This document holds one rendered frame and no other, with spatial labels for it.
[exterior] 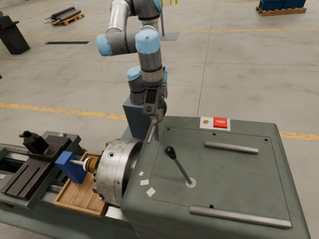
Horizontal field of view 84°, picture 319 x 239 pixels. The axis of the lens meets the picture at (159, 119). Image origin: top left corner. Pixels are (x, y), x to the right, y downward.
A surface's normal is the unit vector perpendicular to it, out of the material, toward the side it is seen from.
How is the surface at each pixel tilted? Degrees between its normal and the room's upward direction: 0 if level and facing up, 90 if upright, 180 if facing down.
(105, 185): 54
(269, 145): 0
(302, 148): 0
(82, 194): 0
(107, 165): 23
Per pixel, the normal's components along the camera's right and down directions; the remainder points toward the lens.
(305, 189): -0.11, -0.72
